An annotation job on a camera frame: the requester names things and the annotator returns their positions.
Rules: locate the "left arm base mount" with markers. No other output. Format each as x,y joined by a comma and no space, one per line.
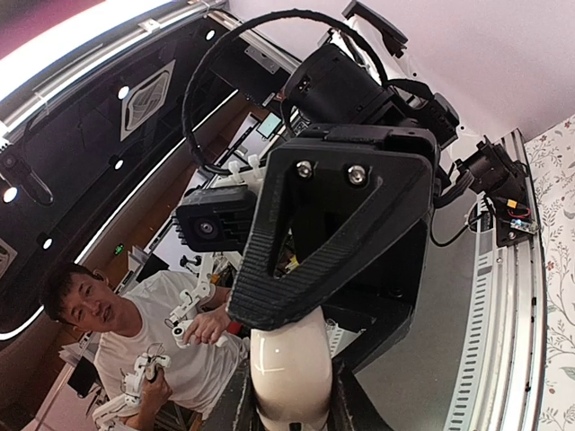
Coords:
501,182

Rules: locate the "aluminium front rail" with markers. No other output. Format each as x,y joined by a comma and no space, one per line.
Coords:
500,377

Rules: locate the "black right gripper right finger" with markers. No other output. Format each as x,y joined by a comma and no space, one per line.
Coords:
388,395

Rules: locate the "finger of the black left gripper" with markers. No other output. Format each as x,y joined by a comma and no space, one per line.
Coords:
333,218

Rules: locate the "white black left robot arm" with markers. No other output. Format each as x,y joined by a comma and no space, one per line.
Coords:
329,88

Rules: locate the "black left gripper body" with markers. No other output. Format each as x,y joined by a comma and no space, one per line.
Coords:
379,325

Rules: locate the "man in white shirt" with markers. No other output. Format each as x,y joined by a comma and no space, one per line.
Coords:
131,323

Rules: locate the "white earbuds charging case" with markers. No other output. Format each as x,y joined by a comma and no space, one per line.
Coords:
291,371

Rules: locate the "floral patterned table mat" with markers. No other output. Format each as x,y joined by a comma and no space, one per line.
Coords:
551,159

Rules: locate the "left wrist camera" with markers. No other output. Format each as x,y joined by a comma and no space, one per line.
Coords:
215,219

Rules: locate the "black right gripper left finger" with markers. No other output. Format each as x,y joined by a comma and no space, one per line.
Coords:
241,412

